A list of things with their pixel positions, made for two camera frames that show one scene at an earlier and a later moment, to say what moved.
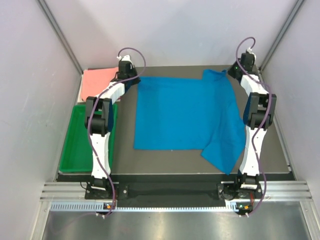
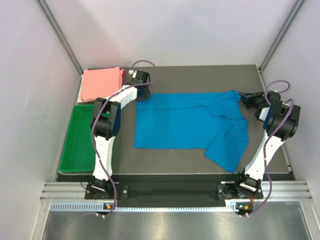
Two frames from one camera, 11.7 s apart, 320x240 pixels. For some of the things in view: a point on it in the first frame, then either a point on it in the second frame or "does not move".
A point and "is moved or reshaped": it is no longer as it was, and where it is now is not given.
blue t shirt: (191, 114) is moved or reshaped
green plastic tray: (76, 155) does not move
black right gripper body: (234, 68) -> (256, 100)
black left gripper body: (133, 72) -> (145, 95)
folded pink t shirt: (95, 79) does not move
